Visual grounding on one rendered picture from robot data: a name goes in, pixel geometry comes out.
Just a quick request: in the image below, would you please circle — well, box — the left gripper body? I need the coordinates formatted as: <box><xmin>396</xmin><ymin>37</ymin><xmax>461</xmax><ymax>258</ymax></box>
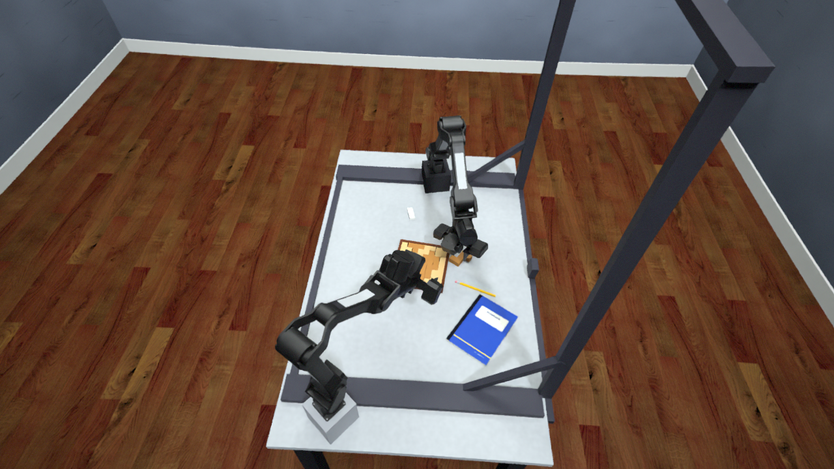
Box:
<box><xmin>379</xmin><ymin>254</ymin><xmax>443</xmax><ymax>305</ymax></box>

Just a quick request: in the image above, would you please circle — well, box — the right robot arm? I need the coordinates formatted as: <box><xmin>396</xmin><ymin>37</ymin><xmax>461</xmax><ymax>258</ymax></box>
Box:
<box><xmin>425</xmin><ymin>115</ymin><xmax>478</xmax><ymax>255</ymax></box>

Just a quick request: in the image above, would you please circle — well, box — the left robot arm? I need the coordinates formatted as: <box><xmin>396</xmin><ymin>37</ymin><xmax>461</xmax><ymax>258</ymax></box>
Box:
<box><xmin>275</xmin><ymin>249</ymin><xmax>425</xmax><ymax>421</ymax></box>

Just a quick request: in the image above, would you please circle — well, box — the blue notebook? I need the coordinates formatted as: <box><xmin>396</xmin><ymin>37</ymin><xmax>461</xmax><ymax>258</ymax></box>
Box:
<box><xmin>446</xmin><ymin>294</ymin><xmax>518</xmax><ymax>366</ymax></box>

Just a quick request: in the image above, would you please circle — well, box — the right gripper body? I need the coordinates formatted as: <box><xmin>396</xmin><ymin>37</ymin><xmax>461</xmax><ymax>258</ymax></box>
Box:
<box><xmin>433</xmin><ymin>223</ymin><xmax>489</xmax><ymax>258</ymax></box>

